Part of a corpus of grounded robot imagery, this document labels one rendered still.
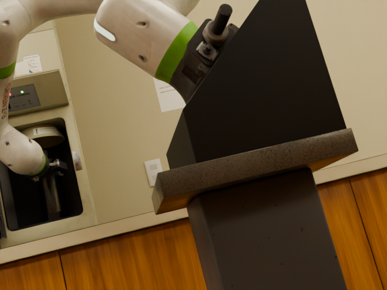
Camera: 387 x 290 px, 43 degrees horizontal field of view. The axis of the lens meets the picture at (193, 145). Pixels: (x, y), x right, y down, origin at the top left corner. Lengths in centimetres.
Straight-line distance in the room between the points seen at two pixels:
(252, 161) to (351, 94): 175
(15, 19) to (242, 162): 70
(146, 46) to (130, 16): 6
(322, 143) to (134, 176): 149
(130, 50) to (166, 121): 134
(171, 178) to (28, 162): 83
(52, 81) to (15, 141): 34
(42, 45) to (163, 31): 107
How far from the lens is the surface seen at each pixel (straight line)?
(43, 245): 148
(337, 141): 82
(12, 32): 124
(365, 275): 162
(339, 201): 160
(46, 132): 186
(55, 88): 181
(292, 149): 79
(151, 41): 92
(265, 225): 82
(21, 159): 152
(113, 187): 220
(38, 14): 130
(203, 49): 86
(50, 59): 192
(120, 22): 93
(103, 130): 226
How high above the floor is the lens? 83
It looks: 11 degrees up
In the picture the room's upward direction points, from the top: 14 degrees counter-clockwise
